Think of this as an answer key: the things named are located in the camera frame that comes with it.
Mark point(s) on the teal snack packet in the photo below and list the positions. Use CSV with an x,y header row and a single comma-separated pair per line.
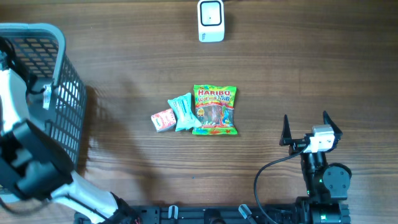
x,y
182,107

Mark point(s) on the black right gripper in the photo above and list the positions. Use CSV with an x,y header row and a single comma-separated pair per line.
x,y
296,144

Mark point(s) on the red small carton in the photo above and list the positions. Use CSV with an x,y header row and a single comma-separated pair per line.
x,y
164,120

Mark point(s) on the grey plastic basket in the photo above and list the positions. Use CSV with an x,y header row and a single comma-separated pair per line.
x,y
42,49

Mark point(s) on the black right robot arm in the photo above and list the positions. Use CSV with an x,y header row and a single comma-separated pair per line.
x,y
327,184

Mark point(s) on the white barcode scanner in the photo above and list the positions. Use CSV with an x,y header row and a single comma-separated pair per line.
x,y
211,27

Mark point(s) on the Haribo gummy bag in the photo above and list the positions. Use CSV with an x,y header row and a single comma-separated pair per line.
x,y
214,108

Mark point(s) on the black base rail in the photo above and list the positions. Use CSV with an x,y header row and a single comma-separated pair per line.
x,y
284,213

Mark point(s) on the white tag on basket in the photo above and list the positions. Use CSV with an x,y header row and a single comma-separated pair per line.
x,y
47,94

